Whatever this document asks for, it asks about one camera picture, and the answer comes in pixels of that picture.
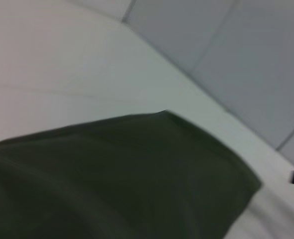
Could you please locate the dark green t-shirt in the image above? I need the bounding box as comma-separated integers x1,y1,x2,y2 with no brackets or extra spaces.
0,111,263,239

